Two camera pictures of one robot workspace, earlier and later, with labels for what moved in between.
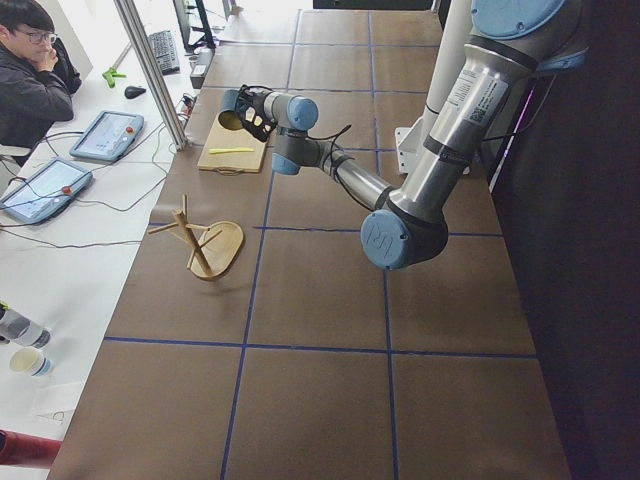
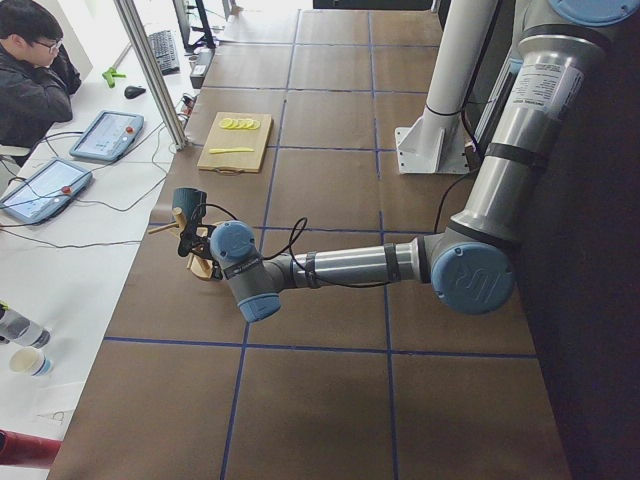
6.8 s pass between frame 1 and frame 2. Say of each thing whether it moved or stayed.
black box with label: stayed
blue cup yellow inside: moved
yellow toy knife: stayed
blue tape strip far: stayed
